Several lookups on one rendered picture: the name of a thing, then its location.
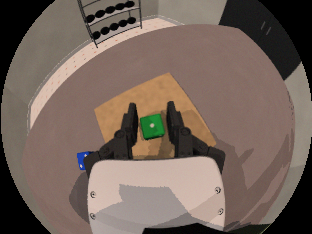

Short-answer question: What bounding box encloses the green die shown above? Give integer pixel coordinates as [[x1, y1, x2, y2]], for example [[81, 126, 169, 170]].
[[140, 114, 165, 140]]

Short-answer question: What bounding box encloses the orange flat mat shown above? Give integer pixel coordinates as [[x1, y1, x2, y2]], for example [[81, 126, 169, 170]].
[[94, 73, 217, 159]]

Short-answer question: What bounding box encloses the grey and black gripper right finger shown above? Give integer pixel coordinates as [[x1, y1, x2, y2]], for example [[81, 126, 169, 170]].
[[166, 101, 225, 174]]

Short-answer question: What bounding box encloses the blue die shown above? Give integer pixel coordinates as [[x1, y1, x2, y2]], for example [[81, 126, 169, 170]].
[[77, 151, 93, 170]]

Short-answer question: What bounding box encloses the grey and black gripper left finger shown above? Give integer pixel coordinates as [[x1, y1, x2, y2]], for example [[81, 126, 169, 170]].
[[83, 103, 139, 179]]

